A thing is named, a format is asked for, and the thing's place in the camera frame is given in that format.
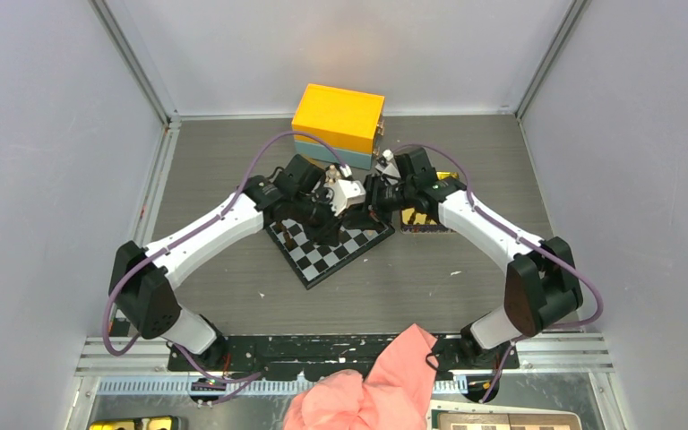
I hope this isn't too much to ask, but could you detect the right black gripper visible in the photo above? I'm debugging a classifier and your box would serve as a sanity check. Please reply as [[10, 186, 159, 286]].
[[347, 174, 415, 231]]

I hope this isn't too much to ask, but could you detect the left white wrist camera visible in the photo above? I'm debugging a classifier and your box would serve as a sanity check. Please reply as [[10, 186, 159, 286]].
[[323, 164, 366, 216]]

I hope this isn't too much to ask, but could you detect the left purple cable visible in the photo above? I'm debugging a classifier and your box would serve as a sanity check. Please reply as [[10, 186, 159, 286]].
[[101, 131, 354, 408]]

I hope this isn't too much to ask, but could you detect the dark chess piece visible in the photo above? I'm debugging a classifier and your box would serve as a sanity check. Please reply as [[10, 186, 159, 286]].
[[282, 228, 296, 251]]

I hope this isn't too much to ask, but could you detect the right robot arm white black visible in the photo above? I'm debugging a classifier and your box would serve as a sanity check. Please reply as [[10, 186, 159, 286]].
[[365, 147, 583, 368]]

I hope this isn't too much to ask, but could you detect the gold tin at bottom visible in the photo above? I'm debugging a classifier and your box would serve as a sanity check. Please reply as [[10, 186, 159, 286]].
[[88, 415, 185, 430]]

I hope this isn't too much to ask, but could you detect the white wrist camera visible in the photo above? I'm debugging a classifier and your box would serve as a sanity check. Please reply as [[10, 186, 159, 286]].
[[323, 164, 366, 216], [374, 150, 401, 184]]

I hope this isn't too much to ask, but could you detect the pink cloth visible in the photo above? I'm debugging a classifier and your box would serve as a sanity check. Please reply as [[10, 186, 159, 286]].
[[283, 324, 437, 429]]

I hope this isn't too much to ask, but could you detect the yellow and teal box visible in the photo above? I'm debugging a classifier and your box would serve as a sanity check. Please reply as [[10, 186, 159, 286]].
[[291, 83, 385, 170]]

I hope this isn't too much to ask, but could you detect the gold tin tray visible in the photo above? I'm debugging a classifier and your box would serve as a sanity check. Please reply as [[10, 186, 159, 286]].
[[400, 171, 464, 234]]

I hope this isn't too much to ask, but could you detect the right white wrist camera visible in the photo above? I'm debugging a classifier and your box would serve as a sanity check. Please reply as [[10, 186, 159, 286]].
[[374, 150, 401, 184]]

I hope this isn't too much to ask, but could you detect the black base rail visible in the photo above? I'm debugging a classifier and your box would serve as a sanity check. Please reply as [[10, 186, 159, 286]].
[[192, 333, 519, 382]]

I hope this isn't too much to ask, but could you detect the black white chess board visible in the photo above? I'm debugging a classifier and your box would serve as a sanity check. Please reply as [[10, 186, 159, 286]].
[[264, 219, 395, 290]]

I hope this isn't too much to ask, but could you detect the wooden chess board box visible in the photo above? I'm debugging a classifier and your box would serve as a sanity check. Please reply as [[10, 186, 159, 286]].
[[436, 412, 582, 430]]

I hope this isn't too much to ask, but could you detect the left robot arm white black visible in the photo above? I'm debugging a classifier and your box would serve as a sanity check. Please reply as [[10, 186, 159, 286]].
[[104, 155, 361, 370]]

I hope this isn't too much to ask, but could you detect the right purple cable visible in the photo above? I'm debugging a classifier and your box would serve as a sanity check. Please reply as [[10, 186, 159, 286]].
[[391, 143, 605, 405]]

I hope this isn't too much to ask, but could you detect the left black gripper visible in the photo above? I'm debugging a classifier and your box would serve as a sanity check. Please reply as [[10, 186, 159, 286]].
[[291, 189, 349, 246]]

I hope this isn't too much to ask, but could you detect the purple cable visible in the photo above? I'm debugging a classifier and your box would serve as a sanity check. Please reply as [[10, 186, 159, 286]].
[[101, 131, 354, 408], [391, 143, 605, 405]]

